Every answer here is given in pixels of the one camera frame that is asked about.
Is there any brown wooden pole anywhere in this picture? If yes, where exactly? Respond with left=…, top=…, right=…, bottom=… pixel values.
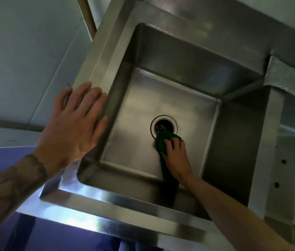
left=76, top=0, right=98, bottom=39

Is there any green scouring cloth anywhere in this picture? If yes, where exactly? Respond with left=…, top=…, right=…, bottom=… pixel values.
left=154, top=129, right=184, bottom=183

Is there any person's left hand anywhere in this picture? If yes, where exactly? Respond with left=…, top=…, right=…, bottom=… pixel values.
left=32, top=81, right=109, bottom=177

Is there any silver scouring sponge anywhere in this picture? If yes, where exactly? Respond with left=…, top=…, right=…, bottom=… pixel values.
left=263, top=55, right=295, bottom=99

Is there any person's right forearm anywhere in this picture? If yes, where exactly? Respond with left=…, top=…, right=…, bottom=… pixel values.
left=181, top=172, right=295, bottom=251

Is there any basin drain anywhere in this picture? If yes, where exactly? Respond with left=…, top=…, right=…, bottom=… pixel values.
left=150, top=115, right=179, bottom=140

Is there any person's right hand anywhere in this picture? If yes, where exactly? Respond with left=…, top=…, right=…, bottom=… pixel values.
left=160, top=139, right=193, bottom=185

